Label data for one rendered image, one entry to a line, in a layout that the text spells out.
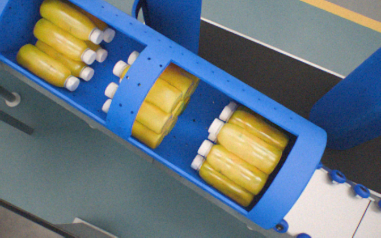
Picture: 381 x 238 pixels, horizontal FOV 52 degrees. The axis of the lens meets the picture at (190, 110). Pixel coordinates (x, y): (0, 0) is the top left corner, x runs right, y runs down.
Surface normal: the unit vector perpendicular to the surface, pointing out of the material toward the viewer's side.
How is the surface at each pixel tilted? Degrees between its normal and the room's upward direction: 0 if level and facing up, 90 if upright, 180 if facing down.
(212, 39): 0
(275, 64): 0
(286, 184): 19
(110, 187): 0
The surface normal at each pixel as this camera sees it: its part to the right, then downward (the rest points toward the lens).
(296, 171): -0.04, -0.17
